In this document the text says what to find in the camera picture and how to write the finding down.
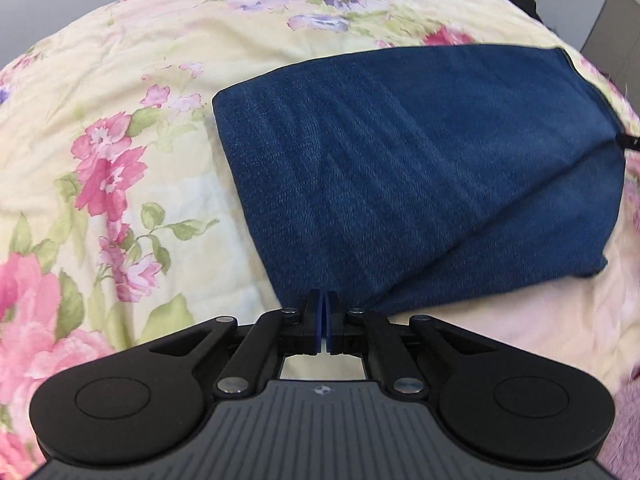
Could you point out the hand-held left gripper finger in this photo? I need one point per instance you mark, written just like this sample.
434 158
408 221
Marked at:
320 322
330 322

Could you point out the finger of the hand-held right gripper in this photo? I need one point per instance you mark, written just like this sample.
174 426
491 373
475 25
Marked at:
630 142

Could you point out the blue denim pants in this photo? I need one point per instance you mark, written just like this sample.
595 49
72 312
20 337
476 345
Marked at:
410 170

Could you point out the cardboard box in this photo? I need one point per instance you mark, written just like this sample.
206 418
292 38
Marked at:
612 35

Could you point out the black jacket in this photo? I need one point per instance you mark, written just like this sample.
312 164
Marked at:
520 0

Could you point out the purple fuzzy blanket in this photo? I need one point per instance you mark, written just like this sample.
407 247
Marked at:
625 425

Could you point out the floral yellow quilt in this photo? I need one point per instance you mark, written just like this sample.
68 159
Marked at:
110 60

